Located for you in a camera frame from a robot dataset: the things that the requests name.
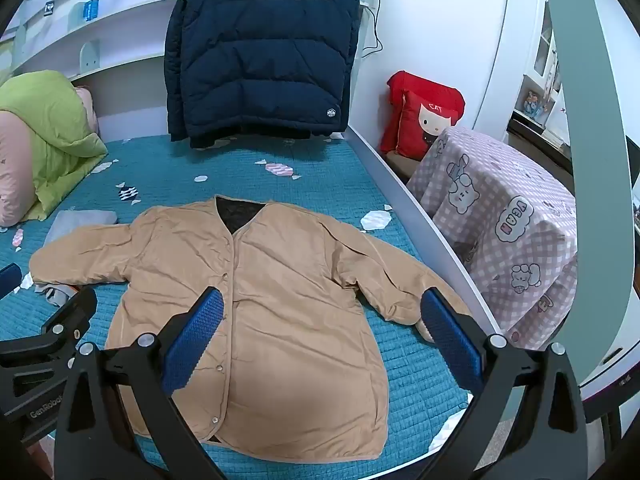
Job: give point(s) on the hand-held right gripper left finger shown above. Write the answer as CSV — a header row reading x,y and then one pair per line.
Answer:
x,y
195,340

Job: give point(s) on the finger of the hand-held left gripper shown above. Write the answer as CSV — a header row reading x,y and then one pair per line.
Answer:
x,y
7,277
80,307

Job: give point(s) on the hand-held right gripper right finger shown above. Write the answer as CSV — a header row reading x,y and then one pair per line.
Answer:
x,y
452,345

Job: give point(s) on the tan quilted jacket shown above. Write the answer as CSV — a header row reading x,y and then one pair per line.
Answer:
x,y
280,310

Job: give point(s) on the teal candy print bed sheet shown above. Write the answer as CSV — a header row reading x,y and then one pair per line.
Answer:
x,y
400,370

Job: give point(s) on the grey folded garment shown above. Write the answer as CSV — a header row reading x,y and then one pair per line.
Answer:
x,y
80,220

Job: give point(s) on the green quilt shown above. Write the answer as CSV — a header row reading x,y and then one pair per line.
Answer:
x,y
50,125

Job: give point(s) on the red cat cushion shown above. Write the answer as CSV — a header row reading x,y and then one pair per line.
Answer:
x,y
415,125

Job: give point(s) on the black table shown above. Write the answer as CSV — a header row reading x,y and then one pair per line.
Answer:
x,y
540,137

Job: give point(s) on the grey green pole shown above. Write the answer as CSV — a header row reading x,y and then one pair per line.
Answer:
x,y
595,160

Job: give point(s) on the small colourful toy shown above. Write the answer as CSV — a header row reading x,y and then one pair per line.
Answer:
x,y
532,102

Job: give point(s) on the small black and white tag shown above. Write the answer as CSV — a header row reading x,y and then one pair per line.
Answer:
x,y
49,8

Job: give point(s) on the small blue box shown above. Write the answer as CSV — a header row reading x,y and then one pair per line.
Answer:
x,y
90,10

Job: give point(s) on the navy and yellow puffer jacket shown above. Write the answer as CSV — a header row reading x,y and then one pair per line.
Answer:
x,y
260,60

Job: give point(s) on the white cabinet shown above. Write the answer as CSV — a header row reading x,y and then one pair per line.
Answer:
x,y
505,60

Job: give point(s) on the white bed frame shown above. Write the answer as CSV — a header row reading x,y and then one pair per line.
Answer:
x,y
440,230

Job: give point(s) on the white wall shelf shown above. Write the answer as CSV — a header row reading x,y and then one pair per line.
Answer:
x,y
125,25

